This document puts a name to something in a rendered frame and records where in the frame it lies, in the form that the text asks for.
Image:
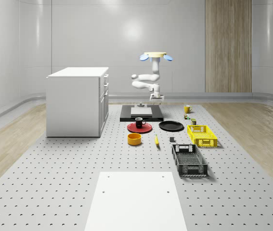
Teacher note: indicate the flat-sided can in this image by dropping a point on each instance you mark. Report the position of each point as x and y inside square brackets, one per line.
[193, 121]

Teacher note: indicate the yellow basket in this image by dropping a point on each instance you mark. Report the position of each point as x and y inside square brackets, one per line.
[204, 143]

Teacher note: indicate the grey cube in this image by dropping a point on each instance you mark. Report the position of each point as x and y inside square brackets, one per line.
[172, 139]

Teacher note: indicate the yellow bowl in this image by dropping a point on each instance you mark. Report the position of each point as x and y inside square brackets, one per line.
[134, 140]

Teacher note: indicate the puzzle cube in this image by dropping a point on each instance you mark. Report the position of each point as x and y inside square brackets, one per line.
[186, 117]

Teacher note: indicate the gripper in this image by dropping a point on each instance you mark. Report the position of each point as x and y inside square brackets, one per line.
[157, 96]

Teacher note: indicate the red plate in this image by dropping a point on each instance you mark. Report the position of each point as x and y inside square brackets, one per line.
[132, 129]

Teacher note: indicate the dark grey basket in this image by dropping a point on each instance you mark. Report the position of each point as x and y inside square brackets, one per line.
[194, 169]

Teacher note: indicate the white board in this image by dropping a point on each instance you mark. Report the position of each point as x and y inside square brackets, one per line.
[136, 204]

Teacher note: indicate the banana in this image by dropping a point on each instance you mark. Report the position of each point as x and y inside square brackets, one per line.
[157, 141]

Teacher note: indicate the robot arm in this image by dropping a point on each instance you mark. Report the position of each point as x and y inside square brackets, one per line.
[155, 68]

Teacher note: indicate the black mug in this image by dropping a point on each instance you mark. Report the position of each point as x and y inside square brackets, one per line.
[139, 122]

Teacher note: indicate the white cabinet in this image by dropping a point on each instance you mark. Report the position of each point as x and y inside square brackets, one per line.
[73, 106]

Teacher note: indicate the yellow mug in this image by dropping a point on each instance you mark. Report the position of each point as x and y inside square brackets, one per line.
[187, 109]

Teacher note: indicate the black plate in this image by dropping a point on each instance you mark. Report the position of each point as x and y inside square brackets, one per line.
[171, 126]

